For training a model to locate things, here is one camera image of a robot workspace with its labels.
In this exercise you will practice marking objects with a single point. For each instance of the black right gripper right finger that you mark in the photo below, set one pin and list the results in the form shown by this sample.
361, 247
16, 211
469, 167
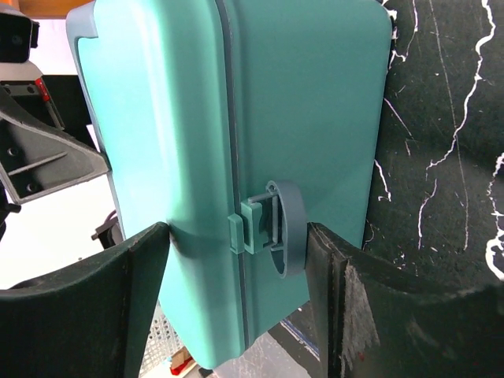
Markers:
374, 320

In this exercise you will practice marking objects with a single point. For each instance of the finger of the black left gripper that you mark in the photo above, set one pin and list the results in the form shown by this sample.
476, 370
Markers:
38, 160

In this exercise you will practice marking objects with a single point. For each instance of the teal medicine kit box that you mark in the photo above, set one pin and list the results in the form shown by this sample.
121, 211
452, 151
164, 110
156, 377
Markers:
236, 123

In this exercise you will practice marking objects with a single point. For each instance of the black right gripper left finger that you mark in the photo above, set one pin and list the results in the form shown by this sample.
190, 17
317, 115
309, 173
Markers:
88, 319

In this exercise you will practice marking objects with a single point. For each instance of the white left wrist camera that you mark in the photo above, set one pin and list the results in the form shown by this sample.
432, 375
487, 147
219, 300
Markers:
19, 35

